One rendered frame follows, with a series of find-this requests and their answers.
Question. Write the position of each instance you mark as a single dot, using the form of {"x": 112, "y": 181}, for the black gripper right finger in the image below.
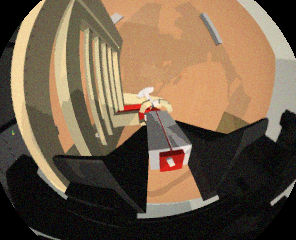
{"x": 213, "y": 154}

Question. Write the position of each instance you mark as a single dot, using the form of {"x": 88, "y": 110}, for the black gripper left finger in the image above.
{"x": 125, "y": 169}

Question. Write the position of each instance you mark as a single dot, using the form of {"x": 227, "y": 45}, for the white flat bar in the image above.
{"x": 116, "y": 18}

